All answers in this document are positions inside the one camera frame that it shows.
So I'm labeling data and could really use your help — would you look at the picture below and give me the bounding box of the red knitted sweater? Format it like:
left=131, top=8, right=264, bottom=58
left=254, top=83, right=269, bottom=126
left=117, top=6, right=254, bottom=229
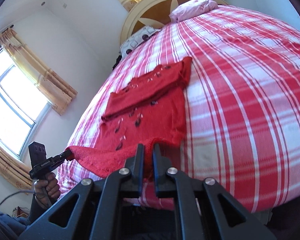
left=68, top=57, right=192, bottom=178

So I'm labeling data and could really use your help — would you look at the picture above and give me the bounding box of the person's left hand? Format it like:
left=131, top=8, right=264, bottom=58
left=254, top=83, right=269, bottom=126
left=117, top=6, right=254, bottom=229
left=34, top=172, right=61, bottom=209

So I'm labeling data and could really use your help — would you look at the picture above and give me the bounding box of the beige curtain left window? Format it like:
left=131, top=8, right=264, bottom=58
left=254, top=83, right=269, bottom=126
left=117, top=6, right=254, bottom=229
left=0, top=28, right=77, bottom=115

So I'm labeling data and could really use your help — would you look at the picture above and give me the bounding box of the red white plaid bedspread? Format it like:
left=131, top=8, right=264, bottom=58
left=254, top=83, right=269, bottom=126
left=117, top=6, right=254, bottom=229
left=69, top=6, right=300, bottom=212

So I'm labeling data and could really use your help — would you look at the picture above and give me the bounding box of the white patterned pillow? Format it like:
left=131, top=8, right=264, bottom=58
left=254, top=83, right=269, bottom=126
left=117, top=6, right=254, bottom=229
left=120, top=26, right=160, bottom=59

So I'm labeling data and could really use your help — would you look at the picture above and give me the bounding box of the cream arched wooden headboard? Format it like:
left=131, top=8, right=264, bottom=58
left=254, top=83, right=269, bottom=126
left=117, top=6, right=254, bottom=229
left=120, top=0, right=227, bottom=44

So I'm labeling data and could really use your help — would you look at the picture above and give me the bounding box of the pink pillow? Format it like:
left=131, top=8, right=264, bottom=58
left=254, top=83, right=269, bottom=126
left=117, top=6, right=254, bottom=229
left=169, top=0, right=218, bottom=23

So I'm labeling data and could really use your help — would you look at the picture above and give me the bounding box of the window with metal frame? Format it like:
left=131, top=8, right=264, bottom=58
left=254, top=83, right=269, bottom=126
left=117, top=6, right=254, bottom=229
left=0, top=47, right=51, bottom=160

